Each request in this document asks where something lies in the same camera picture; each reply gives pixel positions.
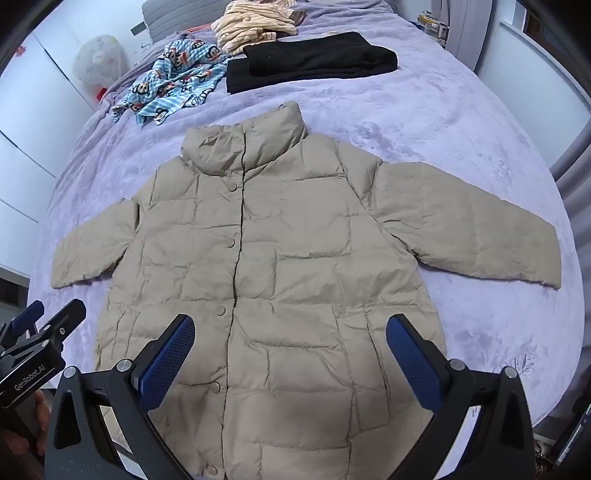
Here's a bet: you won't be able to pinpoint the small packaging boxes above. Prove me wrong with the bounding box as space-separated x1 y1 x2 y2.
418 14 448 47

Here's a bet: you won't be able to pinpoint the grey curtain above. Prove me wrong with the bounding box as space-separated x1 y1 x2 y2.
549 97 591 185
443 0 490 70

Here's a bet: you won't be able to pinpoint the blue cartoon print garment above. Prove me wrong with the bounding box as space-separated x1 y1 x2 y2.
112 39 232 127

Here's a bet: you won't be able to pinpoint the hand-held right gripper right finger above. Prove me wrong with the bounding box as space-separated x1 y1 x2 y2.
385 314 536 480

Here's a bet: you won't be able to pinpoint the black folded garment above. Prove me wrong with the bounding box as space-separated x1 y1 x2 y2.
225 31 399 95

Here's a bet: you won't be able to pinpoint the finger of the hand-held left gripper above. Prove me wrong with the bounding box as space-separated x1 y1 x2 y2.
0 301 45 344
28 299 88 352

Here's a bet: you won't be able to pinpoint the cream striped garment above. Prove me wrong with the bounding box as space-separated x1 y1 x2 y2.
211 0 298 56

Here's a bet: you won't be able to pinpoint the person's left hand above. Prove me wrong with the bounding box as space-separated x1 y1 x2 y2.
0 390 52 462

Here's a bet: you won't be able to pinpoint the white wardrobe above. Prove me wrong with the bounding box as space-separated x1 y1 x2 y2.
0 32 98 278

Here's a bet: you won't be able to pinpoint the beige puffer jacket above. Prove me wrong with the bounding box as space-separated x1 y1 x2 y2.
52 102 563 480

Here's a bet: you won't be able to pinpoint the dark object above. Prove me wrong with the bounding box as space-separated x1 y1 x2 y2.
533 397 591 480

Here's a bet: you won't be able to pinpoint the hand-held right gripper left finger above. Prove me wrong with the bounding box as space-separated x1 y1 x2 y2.
45 314 197 480

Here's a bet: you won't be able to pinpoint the lavender fleece blanket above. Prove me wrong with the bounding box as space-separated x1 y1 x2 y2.
30 0 585 462

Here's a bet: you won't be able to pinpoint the grey quilted headboard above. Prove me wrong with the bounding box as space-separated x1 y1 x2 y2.
141 0 236 35

